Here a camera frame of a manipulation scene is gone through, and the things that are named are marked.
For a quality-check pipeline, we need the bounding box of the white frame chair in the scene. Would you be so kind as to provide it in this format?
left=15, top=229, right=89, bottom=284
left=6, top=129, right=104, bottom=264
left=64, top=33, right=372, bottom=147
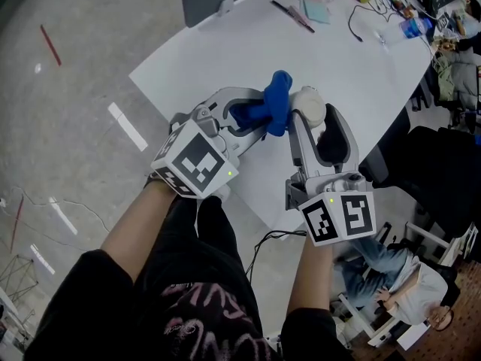
left=336, top=220, right=473, bottom=353

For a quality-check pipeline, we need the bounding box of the blue cloth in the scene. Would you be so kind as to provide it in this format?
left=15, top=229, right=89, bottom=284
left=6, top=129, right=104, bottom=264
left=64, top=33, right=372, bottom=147
left=228, top=69, right=295, bottom=138

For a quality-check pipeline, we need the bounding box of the black cable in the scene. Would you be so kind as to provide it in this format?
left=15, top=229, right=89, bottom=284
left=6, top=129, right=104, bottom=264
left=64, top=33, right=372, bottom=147
left=347, top=0, right=394, bottom=44
left=244, top=229, right=308, bottom=280

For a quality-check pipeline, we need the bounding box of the person's right forearm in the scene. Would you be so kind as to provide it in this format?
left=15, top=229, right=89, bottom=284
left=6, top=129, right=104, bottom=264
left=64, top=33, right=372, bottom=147
left=287, top=235, right=334, bottom=312

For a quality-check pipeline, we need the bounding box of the person's black printed clothing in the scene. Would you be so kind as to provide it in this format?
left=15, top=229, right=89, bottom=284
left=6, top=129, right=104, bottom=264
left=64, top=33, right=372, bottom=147
left=24, top=196, right=354, bottom=361

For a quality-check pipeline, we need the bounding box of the person's left forearm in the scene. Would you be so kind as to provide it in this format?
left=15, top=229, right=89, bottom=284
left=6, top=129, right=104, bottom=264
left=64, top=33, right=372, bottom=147
left=100, top=180, right=182, bottom=282

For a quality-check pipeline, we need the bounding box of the cream drink container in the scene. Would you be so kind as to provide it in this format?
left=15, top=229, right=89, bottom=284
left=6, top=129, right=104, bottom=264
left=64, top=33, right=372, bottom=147
left=289, top=85, right=327, bottom=129

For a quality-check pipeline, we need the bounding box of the black pen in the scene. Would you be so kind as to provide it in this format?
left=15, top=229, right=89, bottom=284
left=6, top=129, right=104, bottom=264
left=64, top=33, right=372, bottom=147
left=270, top=0, right=316, bottom=34

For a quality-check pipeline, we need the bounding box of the clear plastic water bottle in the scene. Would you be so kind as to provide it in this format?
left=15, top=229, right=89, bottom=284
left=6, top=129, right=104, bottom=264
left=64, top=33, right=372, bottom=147
left=379, top=16, right=437, bottom=44

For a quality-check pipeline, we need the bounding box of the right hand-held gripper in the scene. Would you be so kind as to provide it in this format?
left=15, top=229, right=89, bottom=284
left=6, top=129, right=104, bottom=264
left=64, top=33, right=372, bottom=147
left=284, top=102, right=378, bottom=248

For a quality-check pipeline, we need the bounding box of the black office chair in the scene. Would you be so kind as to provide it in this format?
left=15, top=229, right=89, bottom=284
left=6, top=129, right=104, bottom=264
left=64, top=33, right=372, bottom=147
left=358, top=125, right=481, bottom=242

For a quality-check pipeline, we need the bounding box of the metal wire rack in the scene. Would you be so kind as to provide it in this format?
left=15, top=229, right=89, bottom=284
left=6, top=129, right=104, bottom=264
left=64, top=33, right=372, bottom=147
left=0, top=253, right=39, bottom=302

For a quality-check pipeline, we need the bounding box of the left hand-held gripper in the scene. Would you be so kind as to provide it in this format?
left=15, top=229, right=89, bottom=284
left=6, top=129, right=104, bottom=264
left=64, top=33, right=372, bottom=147
left=150, top=85, right=271, bottom=200

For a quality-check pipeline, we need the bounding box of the teal notebook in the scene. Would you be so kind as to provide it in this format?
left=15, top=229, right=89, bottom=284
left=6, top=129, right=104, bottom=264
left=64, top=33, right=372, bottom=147
left=302, top=0, right=332, bottom=26

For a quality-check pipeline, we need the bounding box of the pink pen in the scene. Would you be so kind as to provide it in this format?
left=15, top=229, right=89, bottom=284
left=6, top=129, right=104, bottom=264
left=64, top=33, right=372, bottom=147
left=288, top=5, right=313, bottom=28

